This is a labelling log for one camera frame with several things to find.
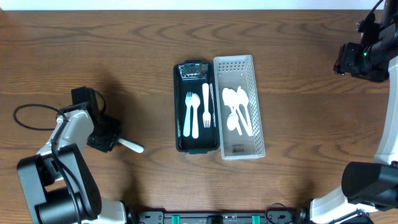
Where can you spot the clear perforated plastic basket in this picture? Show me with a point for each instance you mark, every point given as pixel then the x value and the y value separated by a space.
pixel 231 72

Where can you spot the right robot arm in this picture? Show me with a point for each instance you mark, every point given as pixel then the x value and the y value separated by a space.
pixel 366 187

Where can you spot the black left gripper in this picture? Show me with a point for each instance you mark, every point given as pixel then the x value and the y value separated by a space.
pixel 104 140

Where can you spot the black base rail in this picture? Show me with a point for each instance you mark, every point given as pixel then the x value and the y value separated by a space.
pixel 278 216

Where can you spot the black perforated plastic basket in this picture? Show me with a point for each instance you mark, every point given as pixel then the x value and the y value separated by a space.
pixel 189 77

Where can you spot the white plastic spoon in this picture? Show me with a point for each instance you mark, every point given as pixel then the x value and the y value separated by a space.
pixel 237 103
pixel 228 98
pixel 233 120
pixel 244 100

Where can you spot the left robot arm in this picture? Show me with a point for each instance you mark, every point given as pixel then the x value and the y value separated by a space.
pixel 57 183

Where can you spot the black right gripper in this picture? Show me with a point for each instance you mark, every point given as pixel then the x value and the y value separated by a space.
pixel 342 58

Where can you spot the wooden fork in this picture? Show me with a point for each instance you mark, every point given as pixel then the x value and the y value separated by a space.
pixel 187 122
pixel 131 145
pixel 206 113

